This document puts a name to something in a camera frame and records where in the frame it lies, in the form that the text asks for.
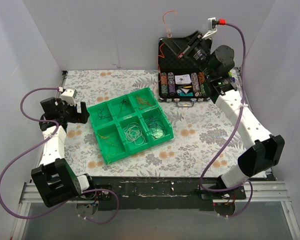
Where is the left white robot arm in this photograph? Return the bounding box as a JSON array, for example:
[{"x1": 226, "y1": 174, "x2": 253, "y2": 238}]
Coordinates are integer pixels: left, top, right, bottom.
[{"x1": 31, "y1": 94, "x2": 97, "y2": 208}]

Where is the yellow wire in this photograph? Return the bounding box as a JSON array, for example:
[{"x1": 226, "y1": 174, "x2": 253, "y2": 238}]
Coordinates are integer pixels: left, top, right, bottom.
[{"x1": 97, "y1": 133, "x2": 118, "y2": 163}]

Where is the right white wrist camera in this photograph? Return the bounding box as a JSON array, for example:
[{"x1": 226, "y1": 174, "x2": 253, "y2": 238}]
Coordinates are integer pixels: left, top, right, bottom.
[{"x1": 202, "y1": 17, "x2": 226, "y2": 40}]

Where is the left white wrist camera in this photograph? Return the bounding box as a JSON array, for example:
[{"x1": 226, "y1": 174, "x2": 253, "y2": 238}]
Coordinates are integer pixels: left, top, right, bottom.
[{"x1": 57, "y1": 87, "x2": 77, "y2": 106}]

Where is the green compartment tray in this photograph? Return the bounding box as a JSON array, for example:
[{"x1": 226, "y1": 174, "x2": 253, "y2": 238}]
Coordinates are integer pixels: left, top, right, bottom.
[{"x1": 87, "y1": 87, "x2": 174, "y2": 165}]

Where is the black poker chip case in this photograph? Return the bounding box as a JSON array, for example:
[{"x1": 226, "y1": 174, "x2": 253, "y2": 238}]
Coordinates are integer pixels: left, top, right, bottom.
[{"x1": 156, "y1": 37, "x2": 210, "y2": 107}]

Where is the striped black white wire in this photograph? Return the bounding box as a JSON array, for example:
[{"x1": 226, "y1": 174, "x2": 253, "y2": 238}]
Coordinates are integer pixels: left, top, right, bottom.
[{"x1": 117, "y1": 98, "x2": 131, "y2": 117}]

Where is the floral table mat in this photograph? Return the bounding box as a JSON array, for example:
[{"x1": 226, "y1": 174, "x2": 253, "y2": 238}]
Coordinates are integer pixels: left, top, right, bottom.
[{"x1": 64, "y1": 70, "x2": 245, "y2": 178}]

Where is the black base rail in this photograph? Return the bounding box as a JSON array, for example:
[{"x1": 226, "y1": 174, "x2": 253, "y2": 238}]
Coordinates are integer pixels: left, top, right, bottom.
[{"x1": 67, "y1": 171, "x2": 253, "y2": 212}]

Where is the colourful toy block train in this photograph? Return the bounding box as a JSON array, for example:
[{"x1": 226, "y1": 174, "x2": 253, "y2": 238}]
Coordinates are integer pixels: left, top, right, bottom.
[{"x1": 228, "y1": 71, "x2": 238, "y2": 89}]

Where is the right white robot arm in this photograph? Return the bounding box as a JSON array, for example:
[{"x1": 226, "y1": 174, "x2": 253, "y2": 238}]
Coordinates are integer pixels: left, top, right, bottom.
[{"x1": 162, "y1": 31, "x2": 285, "y2": 199}]

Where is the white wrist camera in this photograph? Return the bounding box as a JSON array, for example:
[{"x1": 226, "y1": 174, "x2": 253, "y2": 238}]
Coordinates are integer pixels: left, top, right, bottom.
[
  {"x1": 57, "y1": 87, "x2": 77, "y2": 106},
  {"x1": 202, "y1": 17, "x2": 226, "y2": 40}
]

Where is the purple wire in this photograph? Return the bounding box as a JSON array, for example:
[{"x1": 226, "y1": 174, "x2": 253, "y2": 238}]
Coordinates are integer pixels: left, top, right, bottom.
[{"x1": 94, "y1": 108, "x2": 112, "y2": 125}]

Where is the coloured wire bundle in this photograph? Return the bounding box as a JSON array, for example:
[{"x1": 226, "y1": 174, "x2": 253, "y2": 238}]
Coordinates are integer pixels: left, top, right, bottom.
[{"x1": 151, "y1": 9, "x2": 178, "y2": 97}]

